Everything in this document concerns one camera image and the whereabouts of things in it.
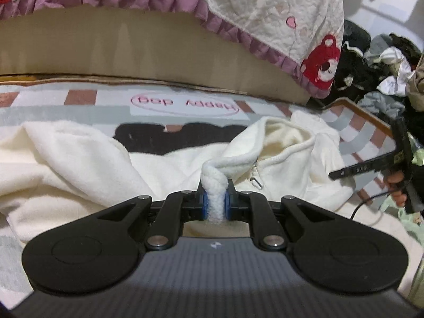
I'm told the black clothes pile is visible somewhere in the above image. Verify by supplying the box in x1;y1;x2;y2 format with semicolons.
307;19;424;107

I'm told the quilted strawberry bedspread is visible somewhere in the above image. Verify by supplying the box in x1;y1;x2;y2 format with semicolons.
1;0;344;98

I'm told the white crumpled cloth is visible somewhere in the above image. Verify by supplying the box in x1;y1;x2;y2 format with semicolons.
377;46;414;98

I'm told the grey crumpled garment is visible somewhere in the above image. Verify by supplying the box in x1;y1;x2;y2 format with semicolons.
357;91;405;122

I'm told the person's right hand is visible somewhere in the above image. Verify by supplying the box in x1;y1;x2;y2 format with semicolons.
385;171;408;207

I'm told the white fleece hooded jacket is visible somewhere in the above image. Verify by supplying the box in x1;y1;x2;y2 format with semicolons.
0;110;357;243

